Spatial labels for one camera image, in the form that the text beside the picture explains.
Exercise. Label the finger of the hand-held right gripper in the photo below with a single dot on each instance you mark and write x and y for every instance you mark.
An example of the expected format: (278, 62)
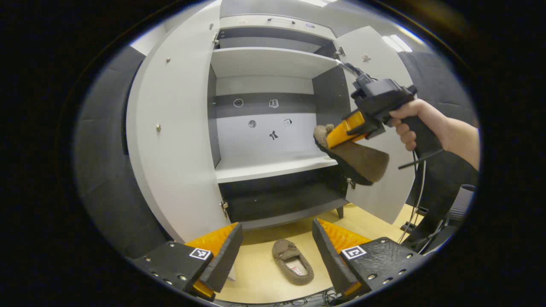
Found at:
(341, 132)

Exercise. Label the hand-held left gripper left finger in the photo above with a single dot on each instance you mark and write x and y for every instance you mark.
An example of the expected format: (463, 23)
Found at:
(224, 260)

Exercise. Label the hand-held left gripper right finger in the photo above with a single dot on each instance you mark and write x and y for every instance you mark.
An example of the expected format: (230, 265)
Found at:
(330, 260)

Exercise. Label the brown fuzzy shoe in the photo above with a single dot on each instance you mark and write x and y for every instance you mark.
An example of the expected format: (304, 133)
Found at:
(362, 162)
(294, 268)

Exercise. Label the grey shoe cabinet door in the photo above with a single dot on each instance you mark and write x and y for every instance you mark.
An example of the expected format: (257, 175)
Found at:
(175, 149)
(384, 196)

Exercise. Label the grey shoe cabinet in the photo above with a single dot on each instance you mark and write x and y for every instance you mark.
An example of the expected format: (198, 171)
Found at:
(264, 166)

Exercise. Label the grey cabinet drawer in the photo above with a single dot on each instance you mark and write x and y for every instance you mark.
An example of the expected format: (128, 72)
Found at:
(264, 23)

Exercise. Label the rectangular ceiling light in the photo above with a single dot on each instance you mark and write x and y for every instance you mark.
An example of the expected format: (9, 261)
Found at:
(396, 42)

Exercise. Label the black backdrop cloth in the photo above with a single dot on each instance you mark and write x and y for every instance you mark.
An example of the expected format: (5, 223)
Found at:
(106, 170)
(443, 85)

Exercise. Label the black floor stand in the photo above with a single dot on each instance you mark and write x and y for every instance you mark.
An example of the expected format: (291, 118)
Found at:
(426, 232)

